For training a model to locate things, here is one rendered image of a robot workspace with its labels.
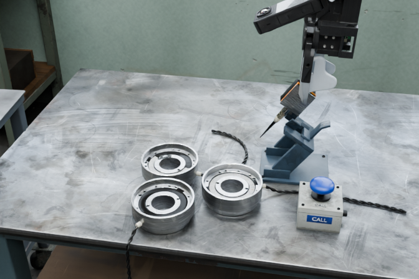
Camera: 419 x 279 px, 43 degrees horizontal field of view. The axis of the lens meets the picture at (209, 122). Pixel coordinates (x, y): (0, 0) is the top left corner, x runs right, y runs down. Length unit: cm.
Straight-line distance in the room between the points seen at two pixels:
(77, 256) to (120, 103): 36
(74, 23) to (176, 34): 51
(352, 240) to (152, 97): 60
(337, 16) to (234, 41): 169
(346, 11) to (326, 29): 4
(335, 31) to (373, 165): 32
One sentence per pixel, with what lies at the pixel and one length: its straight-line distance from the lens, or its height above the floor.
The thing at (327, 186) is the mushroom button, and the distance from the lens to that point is 88.
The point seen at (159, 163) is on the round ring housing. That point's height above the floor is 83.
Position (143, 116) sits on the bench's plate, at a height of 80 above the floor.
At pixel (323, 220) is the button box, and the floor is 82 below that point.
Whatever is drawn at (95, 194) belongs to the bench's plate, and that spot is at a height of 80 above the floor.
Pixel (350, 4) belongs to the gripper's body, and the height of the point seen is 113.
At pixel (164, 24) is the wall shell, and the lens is 259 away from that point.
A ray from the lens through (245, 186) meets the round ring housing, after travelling 94.
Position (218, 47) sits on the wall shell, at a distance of 257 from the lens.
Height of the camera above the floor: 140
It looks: 31 degrees down
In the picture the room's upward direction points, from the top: straight up
